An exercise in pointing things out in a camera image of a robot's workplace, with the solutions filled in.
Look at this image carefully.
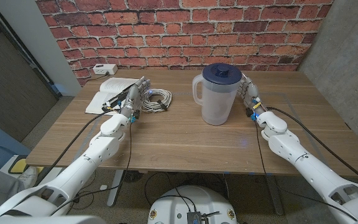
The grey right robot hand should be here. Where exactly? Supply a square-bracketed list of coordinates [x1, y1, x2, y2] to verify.
[237, 73, 267, 119]

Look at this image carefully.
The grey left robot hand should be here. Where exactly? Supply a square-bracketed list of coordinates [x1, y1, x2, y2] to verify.
[119, 77, 152, 121]

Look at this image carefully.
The black stapler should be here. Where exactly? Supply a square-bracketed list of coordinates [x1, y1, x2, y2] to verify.
[101, 83, 139, 113]

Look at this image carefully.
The open paperback book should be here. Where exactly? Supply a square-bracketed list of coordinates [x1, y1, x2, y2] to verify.
[85, 77, 141, 116]

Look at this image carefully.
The clear pitcher with blue lid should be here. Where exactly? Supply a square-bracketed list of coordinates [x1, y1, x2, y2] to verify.
[192, 63, 243, 126]

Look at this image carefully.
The white power strip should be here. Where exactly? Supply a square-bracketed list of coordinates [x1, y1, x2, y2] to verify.
[92, 63, 119, 76]

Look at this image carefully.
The red brick printed backdrop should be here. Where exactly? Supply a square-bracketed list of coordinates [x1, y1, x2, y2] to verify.
[35, 0, 335, 86]

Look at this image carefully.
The white table leg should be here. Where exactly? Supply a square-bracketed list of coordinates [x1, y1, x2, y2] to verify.
[106, 169, 124, 208]

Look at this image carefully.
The grey table leg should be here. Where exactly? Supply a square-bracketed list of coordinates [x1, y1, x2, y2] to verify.
[264, 174, 284, 216]

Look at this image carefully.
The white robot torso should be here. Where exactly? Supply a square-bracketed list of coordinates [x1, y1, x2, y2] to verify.
[147, 185, 238, 224]

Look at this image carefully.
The dark wooden door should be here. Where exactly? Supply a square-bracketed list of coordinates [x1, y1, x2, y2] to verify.
[0, 4, 59, 142]

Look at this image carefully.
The white sneaker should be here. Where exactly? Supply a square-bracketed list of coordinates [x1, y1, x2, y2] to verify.
[17, 166, 39, 189]

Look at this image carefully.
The coiled white USB cable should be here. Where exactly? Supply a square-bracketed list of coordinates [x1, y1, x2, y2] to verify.
[140, 88, 173, 114]

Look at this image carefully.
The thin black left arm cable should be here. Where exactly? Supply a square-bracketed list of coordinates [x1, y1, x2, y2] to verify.
[50, 121, 134, 217]

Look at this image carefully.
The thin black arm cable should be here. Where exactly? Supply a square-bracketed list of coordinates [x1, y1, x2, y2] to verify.
[254, 119, 358, 222]
[50, 121, 134, 217]

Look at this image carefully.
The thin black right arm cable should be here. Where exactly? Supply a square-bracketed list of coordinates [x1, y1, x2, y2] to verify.
[254, 119, 358, 222]

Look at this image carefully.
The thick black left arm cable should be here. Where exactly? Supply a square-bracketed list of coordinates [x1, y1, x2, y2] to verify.
[35, 110, 115, 185]

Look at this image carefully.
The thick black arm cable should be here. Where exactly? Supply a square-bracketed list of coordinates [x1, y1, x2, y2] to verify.
[265, 106, 358, 189]
[35, 110, 115, 185]

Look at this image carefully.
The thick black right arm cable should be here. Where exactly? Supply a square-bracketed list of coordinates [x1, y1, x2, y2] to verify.
[265, 106, 358, 189]

